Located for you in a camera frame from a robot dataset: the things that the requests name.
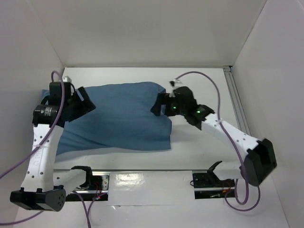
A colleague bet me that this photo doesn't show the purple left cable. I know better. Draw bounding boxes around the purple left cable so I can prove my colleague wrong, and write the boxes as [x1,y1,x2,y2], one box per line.
[0,70,105,228]

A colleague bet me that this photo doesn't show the blue pillowcase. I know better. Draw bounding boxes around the blue pillowcase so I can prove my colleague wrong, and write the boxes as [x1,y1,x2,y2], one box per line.
[40,81,173,156]

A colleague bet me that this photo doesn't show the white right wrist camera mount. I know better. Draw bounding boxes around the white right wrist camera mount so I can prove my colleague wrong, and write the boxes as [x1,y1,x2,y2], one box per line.
[169,79,183,97]

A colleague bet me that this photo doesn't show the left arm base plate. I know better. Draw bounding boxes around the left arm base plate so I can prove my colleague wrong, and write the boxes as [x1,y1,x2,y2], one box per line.
[75,172,110,202]

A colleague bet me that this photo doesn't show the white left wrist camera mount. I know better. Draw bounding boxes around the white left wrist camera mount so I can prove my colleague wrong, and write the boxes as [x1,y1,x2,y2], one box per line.
[62,76,72,84]

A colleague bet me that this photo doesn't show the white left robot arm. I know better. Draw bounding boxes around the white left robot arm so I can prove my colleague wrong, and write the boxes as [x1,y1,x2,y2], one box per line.
[10,82,96,211]

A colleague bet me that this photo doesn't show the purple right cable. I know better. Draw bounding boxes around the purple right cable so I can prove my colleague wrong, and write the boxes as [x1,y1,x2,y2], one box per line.
[174,71,261,211]

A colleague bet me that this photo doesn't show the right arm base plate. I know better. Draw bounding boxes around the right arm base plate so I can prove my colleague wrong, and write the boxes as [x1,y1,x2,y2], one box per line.
[190,172,235,200]

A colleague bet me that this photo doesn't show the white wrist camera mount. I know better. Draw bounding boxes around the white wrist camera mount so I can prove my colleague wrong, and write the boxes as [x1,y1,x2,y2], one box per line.
[62,76,72,84]
[169,79,183,97]

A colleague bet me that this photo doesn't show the purple cable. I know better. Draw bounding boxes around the purple cable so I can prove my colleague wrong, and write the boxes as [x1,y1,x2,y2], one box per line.
[174,71,261,211]
[0,70,105,228]

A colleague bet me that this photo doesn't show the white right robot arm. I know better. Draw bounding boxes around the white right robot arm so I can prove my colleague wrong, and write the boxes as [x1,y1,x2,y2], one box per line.
[151,86,277,187]

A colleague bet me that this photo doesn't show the aluminium frame rail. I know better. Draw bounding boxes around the aluminium frame rail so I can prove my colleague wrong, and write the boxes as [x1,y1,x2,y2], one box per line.
[223,66,250,134]

